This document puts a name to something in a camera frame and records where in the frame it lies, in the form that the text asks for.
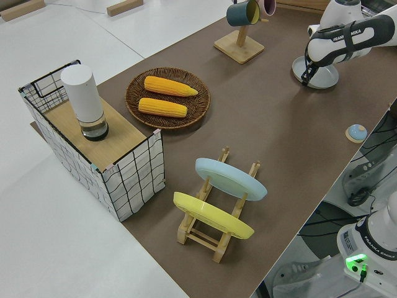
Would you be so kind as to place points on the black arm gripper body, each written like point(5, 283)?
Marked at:
point(319, 64)

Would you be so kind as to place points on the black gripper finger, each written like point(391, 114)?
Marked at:
point(311, 76)
point(307, 69)

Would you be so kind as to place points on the gray round plate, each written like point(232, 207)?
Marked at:
point(325, 77)

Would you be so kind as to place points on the light blue plate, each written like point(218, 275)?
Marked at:
point(229, 180)

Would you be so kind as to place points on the yellow plate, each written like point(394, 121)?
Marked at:
point(211, 215)

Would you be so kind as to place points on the wooden box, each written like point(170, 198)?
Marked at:
point(297, 3)

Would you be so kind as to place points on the wooden mug tree stand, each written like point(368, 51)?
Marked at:
point(239, 51)

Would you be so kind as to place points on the pink mug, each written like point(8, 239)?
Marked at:
point(268, 5)

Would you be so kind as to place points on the teal mug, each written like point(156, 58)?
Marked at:
point(237, 14)

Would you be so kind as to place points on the brown table mat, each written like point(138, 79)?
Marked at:
point(279, 186)

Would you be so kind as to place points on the brown wicker tray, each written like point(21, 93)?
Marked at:
point(198, 111)

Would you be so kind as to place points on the long yellow corn cob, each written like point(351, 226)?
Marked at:
point(169, 86)

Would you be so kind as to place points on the short yellow corn cob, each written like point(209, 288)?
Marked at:
point(161, 107)

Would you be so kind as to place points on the pink binder clip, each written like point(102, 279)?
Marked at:
point(157, 133)
point(110, 168)

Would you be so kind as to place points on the short wooden block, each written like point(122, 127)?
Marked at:
point(124, 7)

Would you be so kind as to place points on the wooden dish rack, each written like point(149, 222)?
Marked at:
point(198, 236)

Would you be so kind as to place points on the light wooden board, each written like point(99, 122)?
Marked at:
point(121, 136)

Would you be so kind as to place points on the white cylindrical humidifier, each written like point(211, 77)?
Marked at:
point(83, 96)

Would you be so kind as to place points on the long wooden block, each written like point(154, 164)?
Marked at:
point(18, 10)

